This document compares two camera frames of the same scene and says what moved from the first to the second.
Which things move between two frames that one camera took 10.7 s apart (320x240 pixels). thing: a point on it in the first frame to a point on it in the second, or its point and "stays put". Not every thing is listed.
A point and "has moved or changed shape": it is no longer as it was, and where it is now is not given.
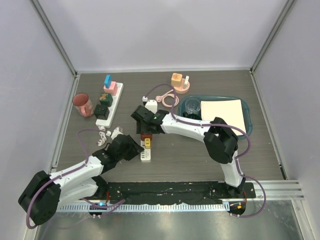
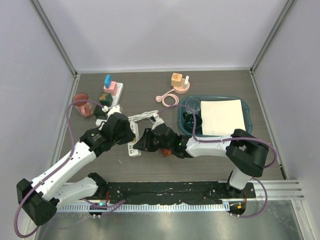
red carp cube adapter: (144, 136) has moved or changed shape
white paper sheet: (230, 111) stays put
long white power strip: (106, 123) stays put
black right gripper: (140, 129) to (144, 144)
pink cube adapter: (113, 89) stays put
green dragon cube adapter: (106, 99) stays put
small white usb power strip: (145, 155) has moved or changed shape
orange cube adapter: (176, 79) stays put
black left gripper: (135, 149) to (129, 136)
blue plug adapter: (108, 81) stays put
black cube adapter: (101, 112) stays put
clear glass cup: (192, 106) stays put
